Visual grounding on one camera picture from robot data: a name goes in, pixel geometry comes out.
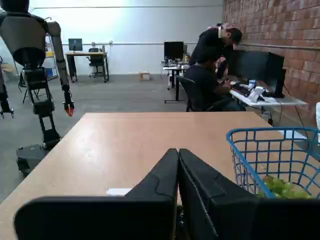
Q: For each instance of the long white tape strip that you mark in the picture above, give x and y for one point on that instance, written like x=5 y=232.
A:
x=117 y=191

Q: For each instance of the green toy grapes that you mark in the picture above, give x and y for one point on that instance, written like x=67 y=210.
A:
x=280 y=186

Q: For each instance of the white folding table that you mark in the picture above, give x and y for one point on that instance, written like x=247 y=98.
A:
x=287 y=101

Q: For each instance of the white box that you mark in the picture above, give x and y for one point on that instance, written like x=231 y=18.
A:
x=257 y=93

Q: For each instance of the black keyboard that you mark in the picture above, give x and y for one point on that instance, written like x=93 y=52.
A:
x=241 y=89

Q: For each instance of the black office chair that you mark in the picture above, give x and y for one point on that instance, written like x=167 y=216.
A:
x=191 y=92
x=96 y=60

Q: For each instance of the cardboard box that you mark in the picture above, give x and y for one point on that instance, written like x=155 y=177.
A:
x=145 y=76

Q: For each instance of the seated person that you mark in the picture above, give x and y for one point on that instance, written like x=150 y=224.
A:
x=202 y=80

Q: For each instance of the large black monitor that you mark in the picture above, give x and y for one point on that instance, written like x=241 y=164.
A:
x=257 y=63

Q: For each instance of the wooden desk with black legs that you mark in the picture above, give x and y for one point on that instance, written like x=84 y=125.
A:
x=85 y=53

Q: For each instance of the metal shelf rack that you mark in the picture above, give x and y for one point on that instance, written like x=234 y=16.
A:
x=50 y=53

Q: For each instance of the small monitor with blue screen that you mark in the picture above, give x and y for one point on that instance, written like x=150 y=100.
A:
x=75 y=44

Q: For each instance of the standing person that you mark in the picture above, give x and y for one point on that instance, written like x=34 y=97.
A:
x=210 y=42

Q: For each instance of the grey and black humanoid robot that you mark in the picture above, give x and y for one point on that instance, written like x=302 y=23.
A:
x=25 y=32

